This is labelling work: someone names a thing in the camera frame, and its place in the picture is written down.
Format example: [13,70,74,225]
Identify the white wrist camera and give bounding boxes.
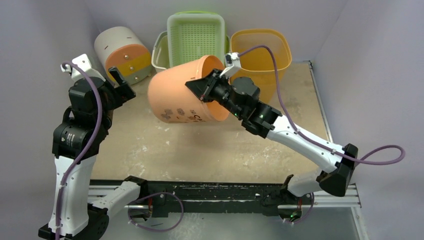
[219,52,242,79]
[60,53,106,83]

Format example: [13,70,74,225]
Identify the white perforated tray basket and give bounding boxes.
[167,11,227,67]

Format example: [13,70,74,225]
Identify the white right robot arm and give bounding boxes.
[184,69,358,204]

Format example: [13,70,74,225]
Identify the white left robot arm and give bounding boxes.
[38,67,149,240]

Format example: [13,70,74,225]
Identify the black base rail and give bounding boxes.
[89,179,314,218]

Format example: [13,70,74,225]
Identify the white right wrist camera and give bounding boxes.
[219,52,242,79]

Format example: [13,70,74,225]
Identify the cream plastic storage basket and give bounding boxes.
[151,31,170,73]

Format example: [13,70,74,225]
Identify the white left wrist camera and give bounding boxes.
[60,53,106,83]

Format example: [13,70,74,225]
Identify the yellow slatted laundry basket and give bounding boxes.
[230,28,292,104]

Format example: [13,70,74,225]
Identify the peach plastic bucket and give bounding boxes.
[147,55,230,124]

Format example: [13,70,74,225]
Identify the round pastel drawer cabinet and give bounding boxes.
[94,26,153,85]

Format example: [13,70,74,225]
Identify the aluminium frame rails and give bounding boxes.
[58,61,369,240]

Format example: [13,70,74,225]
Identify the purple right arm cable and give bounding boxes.
[236,45,406,226]

